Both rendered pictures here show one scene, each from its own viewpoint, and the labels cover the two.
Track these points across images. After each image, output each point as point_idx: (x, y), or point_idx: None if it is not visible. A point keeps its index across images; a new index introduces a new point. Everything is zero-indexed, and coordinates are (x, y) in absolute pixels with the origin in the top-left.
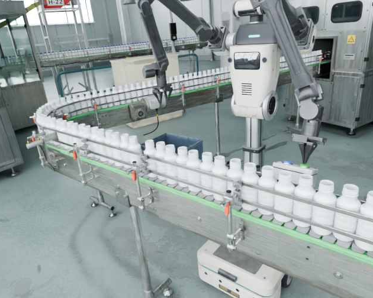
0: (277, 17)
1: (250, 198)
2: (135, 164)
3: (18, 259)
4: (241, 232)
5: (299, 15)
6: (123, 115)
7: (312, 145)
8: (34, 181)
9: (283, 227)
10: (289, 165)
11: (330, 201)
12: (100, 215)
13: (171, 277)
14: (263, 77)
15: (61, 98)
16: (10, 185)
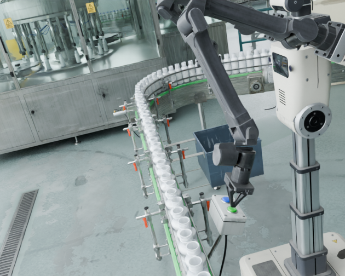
0: (197, 55)
1: (171, 220)
2: (136, 157)
3: (128, 200)
4: (168, 247)
5: (289, 30)
6: (240, 85)
7: (231, 191)
8: (178, 132)
9: (174, 258)
10: (217, 203)
11: (182, 251)
12: (206, 184)
13: (223, 270)
14: (292, 88)
15: (174, 64)
16: (159, 131)
